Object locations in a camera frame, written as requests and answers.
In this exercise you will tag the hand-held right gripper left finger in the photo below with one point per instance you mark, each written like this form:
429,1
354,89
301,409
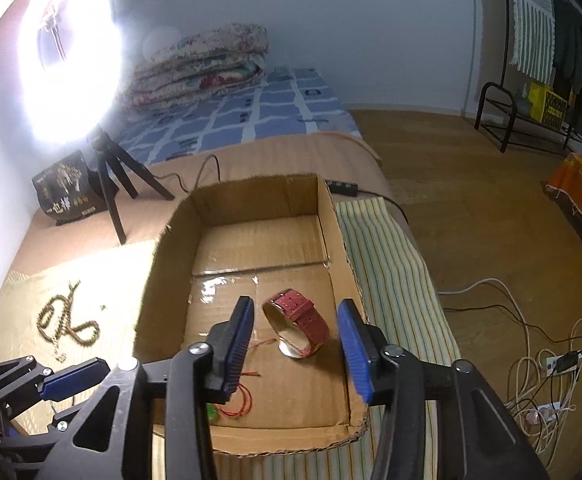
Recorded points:
238,345

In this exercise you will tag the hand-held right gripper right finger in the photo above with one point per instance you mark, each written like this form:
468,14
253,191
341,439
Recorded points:
353,350

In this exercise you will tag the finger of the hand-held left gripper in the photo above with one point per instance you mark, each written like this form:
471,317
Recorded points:
73,380
31,435

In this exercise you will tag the cardboard box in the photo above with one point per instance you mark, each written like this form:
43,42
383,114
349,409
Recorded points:
291,240

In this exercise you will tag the striped woven mat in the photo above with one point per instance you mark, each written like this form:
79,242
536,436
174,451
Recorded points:
396,270

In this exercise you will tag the tan bed cover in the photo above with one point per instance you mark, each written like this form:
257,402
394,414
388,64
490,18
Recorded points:
271,155

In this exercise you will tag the black printed snack bag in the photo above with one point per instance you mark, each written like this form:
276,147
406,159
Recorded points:
66,185

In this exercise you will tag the white power strip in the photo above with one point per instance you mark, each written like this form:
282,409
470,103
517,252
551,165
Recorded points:
551,365
546,412

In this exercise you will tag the black tripod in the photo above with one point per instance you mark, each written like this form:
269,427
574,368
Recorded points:
105,170

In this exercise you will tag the black power adapter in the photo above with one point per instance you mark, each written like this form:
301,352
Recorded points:
568,361

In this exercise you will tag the blue checked bedsheet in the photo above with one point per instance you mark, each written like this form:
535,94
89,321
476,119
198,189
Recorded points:
251,110

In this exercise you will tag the folded floral quilt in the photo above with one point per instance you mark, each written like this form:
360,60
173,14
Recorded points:
201,65

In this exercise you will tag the black metal clothes rack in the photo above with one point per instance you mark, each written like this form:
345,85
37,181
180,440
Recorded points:
498,86

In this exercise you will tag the yellow plastic crate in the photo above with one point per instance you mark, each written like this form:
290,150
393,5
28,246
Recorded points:
546,102

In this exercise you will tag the striped hanging towel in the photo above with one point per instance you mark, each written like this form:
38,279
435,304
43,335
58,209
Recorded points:
533,35

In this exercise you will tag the grey knit sweater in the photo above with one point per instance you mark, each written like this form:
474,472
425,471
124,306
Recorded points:
568,40

